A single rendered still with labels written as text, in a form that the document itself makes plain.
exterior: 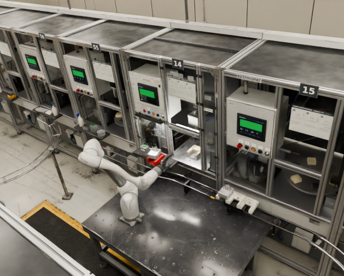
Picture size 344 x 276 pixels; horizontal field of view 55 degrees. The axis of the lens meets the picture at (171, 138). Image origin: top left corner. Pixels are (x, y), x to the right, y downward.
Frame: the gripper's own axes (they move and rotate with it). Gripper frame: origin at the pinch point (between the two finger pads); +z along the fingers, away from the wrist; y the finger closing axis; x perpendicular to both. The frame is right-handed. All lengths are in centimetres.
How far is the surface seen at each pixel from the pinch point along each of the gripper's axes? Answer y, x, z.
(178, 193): -44.4, -2.8, 0.4
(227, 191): -20, -58, 6
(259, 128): 50, -79, 18
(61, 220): -111, 138, -65
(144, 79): 66, 41, 20
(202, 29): 93, 26, 100
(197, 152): -14.7, -4.1, 36.5
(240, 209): -29, -74, 1
